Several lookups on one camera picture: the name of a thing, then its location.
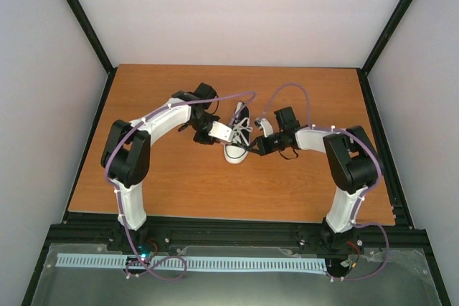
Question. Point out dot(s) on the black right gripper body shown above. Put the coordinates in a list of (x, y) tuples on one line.
[(275, 146)]

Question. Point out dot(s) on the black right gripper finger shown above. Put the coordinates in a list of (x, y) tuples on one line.
[(252, 147), (255, 151)]

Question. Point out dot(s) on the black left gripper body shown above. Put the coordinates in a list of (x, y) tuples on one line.
[(199, 138)]

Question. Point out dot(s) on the black white canvas sneaker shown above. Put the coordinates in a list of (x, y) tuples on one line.
[(236, 151)]

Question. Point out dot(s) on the white shoelace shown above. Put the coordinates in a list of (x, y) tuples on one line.
[(242, 130)]

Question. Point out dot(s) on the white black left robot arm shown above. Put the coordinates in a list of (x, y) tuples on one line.
[(126, 155)]

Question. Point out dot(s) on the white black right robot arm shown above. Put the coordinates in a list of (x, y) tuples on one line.
[(353, 162)]

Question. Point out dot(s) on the clear acrylic cover plate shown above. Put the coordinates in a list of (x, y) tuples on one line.
[(400, 278)]

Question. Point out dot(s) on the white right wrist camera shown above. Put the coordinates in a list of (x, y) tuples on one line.
[(264, 125)]

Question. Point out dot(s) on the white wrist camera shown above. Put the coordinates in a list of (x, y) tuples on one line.
[(264, 125), (221, 132)]

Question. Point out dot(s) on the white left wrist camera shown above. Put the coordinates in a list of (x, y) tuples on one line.
[(221, 132)]

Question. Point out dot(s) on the black aluminium frame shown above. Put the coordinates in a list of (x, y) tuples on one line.
[(80, 228)]

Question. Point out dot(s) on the light blue slotted cable duct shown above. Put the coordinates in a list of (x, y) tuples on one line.
[(195, 264)]

